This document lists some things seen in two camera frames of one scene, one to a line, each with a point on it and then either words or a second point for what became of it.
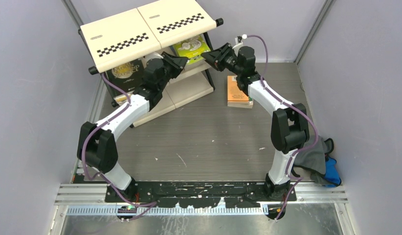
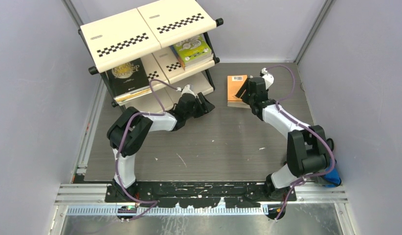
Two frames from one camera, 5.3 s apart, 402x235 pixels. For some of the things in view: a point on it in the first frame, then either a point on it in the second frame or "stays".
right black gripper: x=216 y=58 to x=244 y=97
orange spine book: x=234 y=93 stays
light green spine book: x=192 y=49 stays
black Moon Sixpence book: x=127 y=77 stays
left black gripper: x=178 y=63 to x=205 y=107
